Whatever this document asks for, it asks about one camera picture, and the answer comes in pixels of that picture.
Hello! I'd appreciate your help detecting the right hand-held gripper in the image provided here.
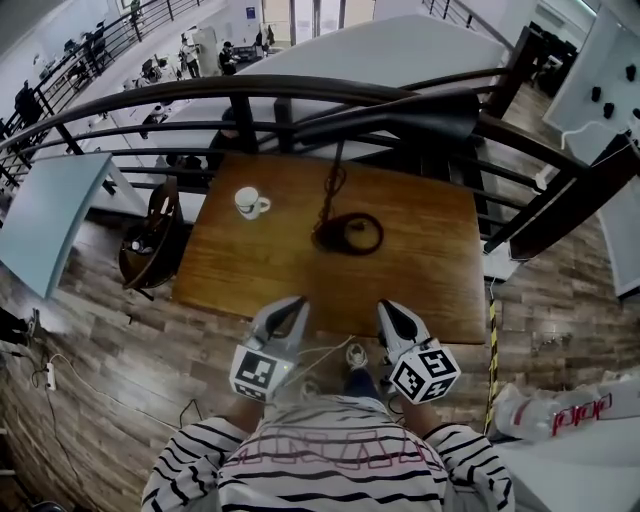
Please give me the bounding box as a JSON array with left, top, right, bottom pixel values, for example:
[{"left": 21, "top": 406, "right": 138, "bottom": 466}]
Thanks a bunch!
[{"left": 376, "top": 298, "right": 462, "bottom": 406}]

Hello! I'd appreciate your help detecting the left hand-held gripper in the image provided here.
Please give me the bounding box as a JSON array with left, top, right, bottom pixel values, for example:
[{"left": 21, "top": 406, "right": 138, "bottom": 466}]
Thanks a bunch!
[{"left": 229, "top": 295, "right": 312, "bottom": 404}]

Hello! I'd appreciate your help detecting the black desk lamp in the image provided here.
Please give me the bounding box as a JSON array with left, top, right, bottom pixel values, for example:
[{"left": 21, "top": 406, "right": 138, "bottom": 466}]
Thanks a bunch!
[{"left": 273, "top": 87, "right": 483, "bottom": 258}]

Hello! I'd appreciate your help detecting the person's right forearm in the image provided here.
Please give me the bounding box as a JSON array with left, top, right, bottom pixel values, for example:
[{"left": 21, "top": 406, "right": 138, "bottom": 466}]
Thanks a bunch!
[{"left": 399, "top": 397, "right": 442, "bottom": 442}]

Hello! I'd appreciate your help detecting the person's left forearm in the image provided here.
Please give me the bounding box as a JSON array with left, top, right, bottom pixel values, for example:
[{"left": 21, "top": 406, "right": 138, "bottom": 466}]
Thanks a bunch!
[{"left": 226, "top": 397, "right": 267, "bottom": 434}]

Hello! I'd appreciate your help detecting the brown wooden table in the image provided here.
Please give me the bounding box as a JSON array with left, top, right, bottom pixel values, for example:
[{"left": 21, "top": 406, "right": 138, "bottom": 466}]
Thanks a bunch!
[{"left": 170, "top": 151, "right": 489, "bottom": 347}]

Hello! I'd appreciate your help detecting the yellow black striped tape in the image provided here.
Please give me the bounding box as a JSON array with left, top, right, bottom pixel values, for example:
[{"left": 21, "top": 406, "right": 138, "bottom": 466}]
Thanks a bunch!
[{"left": 483, "top": 293, "right": 502, "bottom": 437}]

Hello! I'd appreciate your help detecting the white mug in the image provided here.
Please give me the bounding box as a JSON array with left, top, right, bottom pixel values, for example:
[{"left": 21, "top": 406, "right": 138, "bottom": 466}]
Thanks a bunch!
[{"left": 233, "top": 185, "right": 272, "bottom": 222}]

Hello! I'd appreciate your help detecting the person's striped shirt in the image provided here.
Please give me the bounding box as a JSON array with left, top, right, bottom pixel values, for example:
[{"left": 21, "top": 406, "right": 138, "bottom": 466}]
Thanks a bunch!
[{"left": 140, "top": 392, "right": 517, "bottom": 512}]

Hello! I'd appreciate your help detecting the brown wooden chair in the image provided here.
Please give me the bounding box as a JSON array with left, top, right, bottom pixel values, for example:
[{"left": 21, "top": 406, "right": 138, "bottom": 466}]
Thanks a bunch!
[{"left": 118, "top": 174, "right": 183, "bottom": 302}]

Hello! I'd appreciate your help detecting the white plastic bag red print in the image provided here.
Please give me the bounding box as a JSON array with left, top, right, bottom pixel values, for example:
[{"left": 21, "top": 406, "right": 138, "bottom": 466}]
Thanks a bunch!
[{"left": 491, "top": 381, "right": 640, "bottom": 444}]

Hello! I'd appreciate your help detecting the white panel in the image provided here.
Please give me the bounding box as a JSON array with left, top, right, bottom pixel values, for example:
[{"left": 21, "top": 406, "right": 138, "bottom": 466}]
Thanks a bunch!
[{"left": 596, "top": 196, "right": 640, "bottom": 299}]

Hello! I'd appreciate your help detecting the dark curved railing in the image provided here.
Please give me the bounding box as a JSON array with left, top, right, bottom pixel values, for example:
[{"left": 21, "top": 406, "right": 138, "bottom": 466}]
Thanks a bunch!
[{"left": 0, "top": 25, "right": 640, "bottom": 262}]

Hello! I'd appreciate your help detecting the light blue table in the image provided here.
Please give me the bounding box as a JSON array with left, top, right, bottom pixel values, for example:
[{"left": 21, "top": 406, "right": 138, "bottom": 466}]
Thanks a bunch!
[{"left": 0, "top": 151, "right": 134, "bottom": 301}]

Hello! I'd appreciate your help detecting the white cabinet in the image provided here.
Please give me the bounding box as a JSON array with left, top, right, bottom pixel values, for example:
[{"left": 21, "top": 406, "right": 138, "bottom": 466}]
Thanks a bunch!
[{"left": 193, "top": 26, "right": 219, "bottom": 77}]

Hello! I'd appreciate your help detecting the glass entrance door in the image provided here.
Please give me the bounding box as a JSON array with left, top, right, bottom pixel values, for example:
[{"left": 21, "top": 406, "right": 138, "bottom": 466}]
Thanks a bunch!
[{"left": 259, "top": 0, "right": 377, "bottom": 47}]

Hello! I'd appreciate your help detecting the black stair railing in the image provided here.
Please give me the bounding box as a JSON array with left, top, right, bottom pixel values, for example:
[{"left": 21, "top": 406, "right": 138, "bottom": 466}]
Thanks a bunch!
[{"left": 421, "top": 0, "right": 517, "bottom": 52}]

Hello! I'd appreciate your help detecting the white side table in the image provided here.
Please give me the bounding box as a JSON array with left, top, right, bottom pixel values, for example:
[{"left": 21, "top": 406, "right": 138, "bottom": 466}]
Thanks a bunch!
[{"left": 541, "top": 3, "right": 640, "bottom": 167}]

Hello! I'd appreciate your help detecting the black balcony railing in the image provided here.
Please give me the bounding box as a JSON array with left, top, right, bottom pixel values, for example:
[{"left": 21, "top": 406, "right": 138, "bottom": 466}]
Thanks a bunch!
[{"left": 0, "top": 0, "right": 202, "bottom": 127}]

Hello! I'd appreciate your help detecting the white floor cable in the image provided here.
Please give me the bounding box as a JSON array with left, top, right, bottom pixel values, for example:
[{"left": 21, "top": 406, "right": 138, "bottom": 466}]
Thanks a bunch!
[{"left": 279, "top": 333, "right": 358, "bottom": 387}]

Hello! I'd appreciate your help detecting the white flat base plate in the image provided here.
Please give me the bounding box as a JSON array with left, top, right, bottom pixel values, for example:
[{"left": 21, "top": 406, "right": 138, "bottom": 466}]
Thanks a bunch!
[{"left": 480, "top": 238, "right": 524, "bottom": 282}]

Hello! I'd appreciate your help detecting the black floor cable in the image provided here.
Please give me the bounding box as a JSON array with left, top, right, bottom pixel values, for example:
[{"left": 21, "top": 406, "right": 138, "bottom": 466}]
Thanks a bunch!
[{"left": 178, "top": 398, "right": 202, "bottom": 432}]

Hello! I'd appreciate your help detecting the white cable on table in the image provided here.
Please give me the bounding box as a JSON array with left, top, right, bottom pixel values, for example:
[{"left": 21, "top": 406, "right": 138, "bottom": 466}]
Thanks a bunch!
[{"left": 559, "top": 119, "right": 640, "bottom": 152}]

